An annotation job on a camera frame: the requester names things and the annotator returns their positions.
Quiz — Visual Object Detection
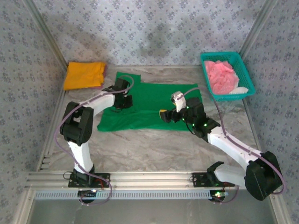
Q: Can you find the green t-shirt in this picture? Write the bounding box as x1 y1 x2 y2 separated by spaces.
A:
97 71 203 133

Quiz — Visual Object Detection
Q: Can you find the maroon folded t-shirt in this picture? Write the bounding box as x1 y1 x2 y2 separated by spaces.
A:
92 63 108 90

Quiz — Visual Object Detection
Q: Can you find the orange folded t-shirt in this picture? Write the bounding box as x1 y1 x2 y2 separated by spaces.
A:
63 61 106 91

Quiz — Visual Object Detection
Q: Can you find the pink t-shirt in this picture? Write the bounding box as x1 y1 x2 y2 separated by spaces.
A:
205 60 240 95

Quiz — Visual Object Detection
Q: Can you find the white t-shirt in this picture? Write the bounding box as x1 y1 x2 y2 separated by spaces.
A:
228 86 249 95

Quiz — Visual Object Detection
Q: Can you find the teal plastic basket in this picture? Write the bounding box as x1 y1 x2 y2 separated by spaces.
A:
200 51 256 102

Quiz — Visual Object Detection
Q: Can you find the right controller circuit board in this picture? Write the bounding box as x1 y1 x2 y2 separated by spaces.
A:
209 190 228 203

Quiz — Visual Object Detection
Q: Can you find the controller circuit board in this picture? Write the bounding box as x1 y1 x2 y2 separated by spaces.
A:
77 189 98 203
209 190 228 203

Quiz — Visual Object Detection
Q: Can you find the left controller circuit board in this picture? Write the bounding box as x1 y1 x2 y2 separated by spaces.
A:
77 189 98 203

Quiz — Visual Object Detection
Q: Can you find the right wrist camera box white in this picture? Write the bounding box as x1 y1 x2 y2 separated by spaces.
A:
170 91 187 113

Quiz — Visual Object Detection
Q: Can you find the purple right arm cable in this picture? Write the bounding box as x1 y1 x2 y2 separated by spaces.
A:
177 87 286 205

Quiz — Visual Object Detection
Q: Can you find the aluminium table side rail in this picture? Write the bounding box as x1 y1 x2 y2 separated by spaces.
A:
241 97 267 170
35 90 66 171

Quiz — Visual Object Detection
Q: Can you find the aluminium mounting rail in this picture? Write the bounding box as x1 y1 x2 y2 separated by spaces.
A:
25 170 280 189

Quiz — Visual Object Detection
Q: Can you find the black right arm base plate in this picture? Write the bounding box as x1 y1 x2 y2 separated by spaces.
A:
192 172 235 188

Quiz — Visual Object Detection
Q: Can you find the grey slotted cable duct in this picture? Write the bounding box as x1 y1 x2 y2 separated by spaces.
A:
34 189 212 201

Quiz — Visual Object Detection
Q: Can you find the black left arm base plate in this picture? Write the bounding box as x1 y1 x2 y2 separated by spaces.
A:
68 173 111 189

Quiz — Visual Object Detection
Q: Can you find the aluminium frame post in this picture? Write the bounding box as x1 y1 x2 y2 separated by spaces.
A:
239 0 279 62
24 0 69 70

